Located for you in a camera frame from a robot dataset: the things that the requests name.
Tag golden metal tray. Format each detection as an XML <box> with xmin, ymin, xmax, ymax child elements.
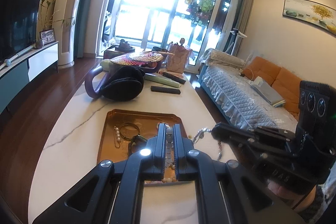
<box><xmin>96</xmin><ymin>109</ymin><xmax>189</xmax><ymax>187</ymax></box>

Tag pink paper gift bag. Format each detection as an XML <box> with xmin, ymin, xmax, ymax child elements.
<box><xmin>166</xmin><ymin>38</ymin><xmax>193</xmax><ymax>74</ymax></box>

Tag green black bangle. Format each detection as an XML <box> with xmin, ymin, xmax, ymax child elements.
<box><xmin>127</xmin><ymin>135</ymin><xmax>147</xmax><ymax>156</ymax></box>

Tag landscape wall painting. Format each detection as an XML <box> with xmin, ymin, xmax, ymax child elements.
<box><xmin>282</xmin><ymin>0</ymin><xmax>335</xmax><ymax>35</ymax></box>

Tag white stick on cabinet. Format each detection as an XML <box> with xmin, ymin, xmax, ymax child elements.
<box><xmin>0</xmin><ymin>44</ymin><xmax>35</xmax><ymax>70</ymax></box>

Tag thin black hair tie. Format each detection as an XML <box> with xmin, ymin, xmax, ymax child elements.
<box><xmin>119</xmin><ymin>122</ymin><xmax>141</xmax><ymax>140</ymax></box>

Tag pearl gold hair clip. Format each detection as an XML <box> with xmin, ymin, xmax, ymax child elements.
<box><xmin>114</xmin><ymin>126</ymin><xmax>121</xmax><ymax>149</ymax></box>

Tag grey quilted sofa cover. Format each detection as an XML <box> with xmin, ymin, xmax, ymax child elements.
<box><xmin>198</xmin><ymin>48</ymin><xmax>299</xmax><ymax>132</ymax></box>

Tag framed photo on cabinet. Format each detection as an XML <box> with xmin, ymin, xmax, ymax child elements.
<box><xmin>40</xmin><ymin>28</ymin><xmax>56</xmax><ymax>45</ymax></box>

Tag black remote control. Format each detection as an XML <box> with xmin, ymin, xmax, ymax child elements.
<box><xmin>162</xmin><ymin>72</ymin><xmax>186</xmax><ymax>85</ymax></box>
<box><xmin>150</xmin><ymin>86</ymin><xmax>181</xmax><ymax>94</ymax></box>

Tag black fuzzy earmuffs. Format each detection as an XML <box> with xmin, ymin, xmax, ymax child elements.
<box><xmin>100</xmin><ymin>66</ymin><xmax>145</xmax><ymax>102</ymax></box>

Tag person's right hand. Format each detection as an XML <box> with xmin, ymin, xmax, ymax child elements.
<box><xmin>267</xmin><ymin>180</ymin><xmax>317</xmax><ymax>212</ymax></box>

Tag white grey tv cabinet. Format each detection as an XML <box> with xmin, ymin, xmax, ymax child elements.
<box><xmin>0</xmin><ymin>42</ymin><xmax>59</xmax><ymax>113</ymax></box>

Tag white tower air conditioner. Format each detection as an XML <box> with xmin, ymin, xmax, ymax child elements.
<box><xmin>54</xmin><ymin>0</ymin><xmax>80</xmax><ymax>69</ymax></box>

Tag black flat television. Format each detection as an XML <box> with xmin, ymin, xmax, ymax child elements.
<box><xmin>0</xmin><ymin>0</ymin><xmax>40</xmax><ymax>63</ymax></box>

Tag light green rolled tube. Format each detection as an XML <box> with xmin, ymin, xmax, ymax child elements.
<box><xmin>144</xmin><ymin>73</ymin><xmax>181</xmax><ymax>88</ymax></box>

